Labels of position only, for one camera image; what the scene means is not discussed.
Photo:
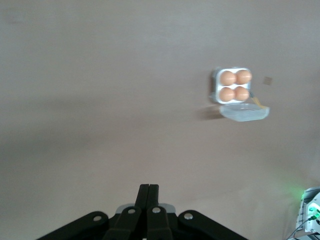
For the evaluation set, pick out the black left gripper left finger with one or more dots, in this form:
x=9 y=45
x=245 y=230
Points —
x=125 y=225

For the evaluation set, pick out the clear plastic egg carton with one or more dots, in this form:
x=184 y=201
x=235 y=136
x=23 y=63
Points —
x=240 y=113

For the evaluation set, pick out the small brown tape patch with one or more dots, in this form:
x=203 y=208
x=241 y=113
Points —
x=268 y=80

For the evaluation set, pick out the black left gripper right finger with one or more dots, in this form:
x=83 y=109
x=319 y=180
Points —
x=157 y=225

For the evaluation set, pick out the brown egg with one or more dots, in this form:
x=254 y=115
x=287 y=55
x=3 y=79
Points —
x=242 y=93
x=227 y=94
x=227 y=78
x=243 y=77

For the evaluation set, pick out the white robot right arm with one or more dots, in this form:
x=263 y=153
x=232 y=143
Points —
x=315 y=200

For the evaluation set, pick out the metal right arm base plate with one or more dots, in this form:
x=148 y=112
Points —
x=301 y=220

